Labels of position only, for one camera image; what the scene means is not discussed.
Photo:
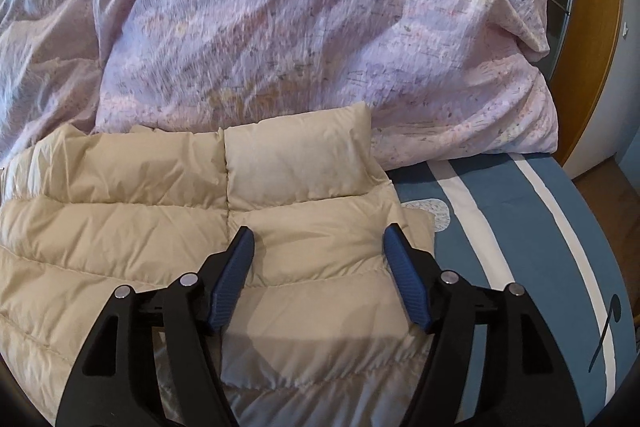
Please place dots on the white wall switch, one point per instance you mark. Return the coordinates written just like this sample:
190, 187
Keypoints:
625, 30

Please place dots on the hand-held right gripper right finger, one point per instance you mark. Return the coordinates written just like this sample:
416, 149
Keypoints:
407, 277

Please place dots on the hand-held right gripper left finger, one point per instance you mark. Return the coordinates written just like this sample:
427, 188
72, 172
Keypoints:
230, 277

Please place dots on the lilac floral duvet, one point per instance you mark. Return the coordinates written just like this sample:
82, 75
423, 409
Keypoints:
280, 22

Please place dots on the bed with blue striped sheet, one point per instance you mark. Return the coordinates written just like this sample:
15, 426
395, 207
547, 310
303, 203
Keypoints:
525, 247

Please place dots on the cream puffer jacket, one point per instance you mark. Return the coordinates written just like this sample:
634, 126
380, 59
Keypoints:
125, 207

